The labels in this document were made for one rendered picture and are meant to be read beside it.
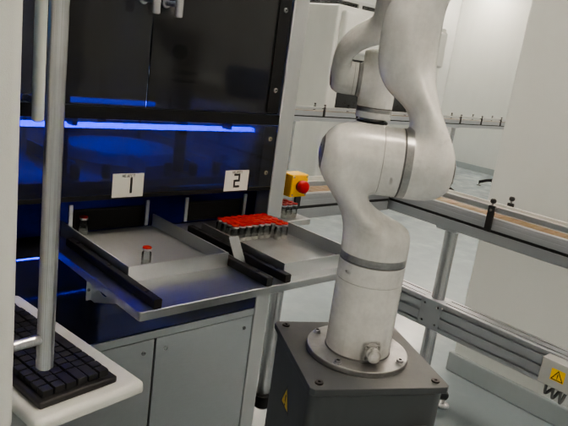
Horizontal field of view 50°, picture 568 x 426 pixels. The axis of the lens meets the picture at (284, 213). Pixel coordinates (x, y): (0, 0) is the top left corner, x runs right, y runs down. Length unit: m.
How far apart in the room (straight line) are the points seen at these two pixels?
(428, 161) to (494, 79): 9.41
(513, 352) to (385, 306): 1.29
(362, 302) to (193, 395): 0.97
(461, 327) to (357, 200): 1.45
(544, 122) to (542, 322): 0.86
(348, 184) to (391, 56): 0.22
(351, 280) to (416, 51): 0.40
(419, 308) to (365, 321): 1.41
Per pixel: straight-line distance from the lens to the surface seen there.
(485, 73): 10.51
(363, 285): 1.07
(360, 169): 1.02
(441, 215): 2.36
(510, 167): 2.90
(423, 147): 1.03
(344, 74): 1.42
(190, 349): 1.86
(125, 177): 1.55
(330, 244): 1.66
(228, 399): 2.06
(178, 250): 1.53
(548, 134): 2.83
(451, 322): 2.43
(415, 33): 1.05
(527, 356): 2.31
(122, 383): 1.11
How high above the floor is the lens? 1.37
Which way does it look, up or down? 14 degrees down
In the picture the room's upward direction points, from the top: 8 degrees clockwise
